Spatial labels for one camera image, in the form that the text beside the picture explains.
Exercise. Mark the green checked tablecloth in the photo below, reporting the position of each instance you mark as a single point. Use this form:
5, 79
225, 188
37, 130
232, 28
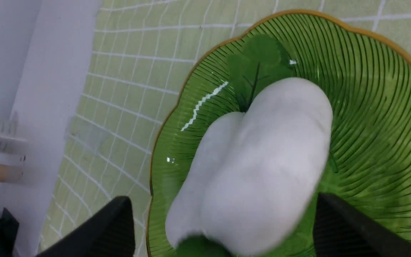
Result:
143, 51

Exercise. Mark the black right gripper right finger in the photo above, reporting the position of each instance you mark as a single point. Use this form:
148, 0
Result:
340, 230

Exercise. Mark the white wall bracket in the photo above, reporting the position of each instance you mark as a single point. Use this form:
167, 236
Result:
10, 141

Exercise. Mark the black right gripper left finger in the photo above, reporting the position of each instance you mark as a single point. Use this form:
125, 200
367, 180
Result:
110, 232

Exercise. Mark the green glass plate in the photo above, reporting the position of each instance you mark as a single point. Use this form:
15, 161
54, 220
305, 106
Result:
367, 79

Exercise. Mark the white toy radish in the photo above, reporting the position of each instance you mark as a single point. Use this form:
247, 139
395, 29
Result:
271, 170
205, 171

